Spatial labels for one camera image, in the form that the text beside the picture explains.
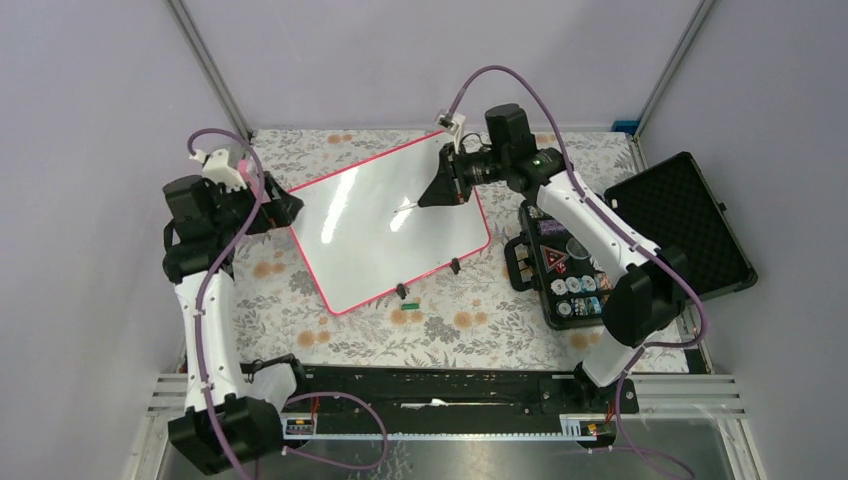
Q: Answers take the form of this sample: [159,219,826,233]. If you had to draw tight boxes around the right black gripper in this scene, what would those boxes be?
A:
[419,142,509,208]

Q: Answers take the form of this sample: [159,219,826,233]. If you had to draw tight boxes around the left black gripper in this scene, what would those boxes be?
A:
[209,170,303,238]

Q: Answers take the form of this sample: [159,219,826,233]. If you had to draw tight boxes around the pink framed whiteboard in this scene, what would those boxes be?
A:
[291,132,491,315]

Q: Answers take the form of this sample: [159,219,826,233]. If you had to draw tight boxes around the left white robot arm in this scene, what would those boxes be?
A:
[163,175,311,475]

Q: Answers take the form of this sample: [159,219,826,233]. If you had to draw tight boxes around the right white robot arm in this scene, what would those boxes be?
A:
[415,103,689,412]

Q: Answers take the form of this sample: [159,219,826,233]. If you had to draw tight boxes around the pink eraser block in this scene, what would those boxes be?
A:
[237,158,265,200]

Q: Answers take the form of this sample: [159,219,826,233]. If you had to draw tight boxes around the blue clip at corner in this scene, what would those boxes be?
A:
[611,120,640,135]

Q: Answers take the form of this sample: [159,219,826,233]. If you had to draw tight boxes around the black poker chip case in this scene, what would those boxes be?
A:
[503,151,759,331]

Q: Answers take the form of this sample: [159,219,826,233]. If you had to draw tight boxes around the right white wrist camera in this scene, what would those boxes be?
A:
[434,110,466,151]

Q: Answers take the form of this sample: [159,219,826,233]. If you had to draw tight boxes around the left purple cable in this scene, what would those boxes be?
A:
[186,128,390,480]

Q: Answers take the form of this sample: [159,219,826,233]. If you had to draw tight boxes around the purple cable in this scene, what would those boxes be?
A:
[447,64,711,480]
[186,128,390,480]

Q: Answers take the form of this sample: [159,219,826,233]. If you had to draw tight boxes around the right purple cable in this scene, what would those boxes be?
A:
[447,64,711,480]

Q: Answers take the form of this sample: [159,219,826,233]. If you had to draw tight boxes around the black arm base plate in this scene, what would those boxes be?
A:
[248,360,641,437]

